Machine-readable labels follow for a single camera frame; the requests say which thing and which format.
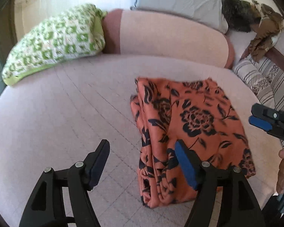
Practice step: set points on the pink cylindrical bolster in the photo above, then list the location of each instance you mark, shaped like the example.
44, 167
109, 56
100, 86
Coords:
157, 34

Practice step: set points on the dark furry cushion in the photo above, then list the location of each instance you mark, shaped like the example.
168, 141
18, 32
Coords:
240, 15

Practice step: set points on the orange black floral cloth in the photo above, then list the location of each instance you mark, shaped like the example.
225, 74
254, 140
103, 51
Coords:
200, 114

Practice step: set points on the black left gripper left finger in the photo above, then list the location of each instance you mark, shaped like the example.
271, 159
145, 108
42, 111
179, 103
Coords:
61, 197

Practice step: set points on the right hand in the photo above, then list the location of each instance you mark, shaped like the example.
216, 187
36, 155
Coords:
280, 181

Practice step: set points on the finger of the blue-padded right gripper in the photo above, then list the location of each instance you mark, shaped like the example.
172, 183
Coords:
264, 124

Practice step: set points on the striped floral bedding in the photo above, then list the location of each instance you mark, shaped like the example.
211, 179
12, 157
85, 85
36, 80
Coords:
264, 78

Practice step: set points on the grey pillow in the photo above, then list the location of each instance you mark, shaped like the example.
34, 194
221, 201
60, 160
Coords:
206, 12

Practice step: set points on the pink quilted bed cover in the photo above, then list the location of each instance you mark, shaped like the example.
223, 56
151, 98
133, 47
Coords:
55, 117

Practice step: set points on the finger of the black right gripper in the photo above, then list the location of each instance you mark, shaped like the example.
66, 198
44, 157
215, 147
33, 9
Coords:
265, 113

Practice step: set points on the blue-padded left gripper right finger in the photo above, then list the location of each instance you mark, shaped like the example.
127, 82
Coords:
239, 206

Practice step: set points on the green white patterned pillow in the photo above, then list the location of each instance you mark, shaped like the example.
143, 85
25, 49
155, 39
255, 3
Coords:
73, 34

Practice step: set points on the brown crumpled cloth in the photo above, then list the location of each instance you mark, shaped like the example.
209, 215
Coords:
268, 31

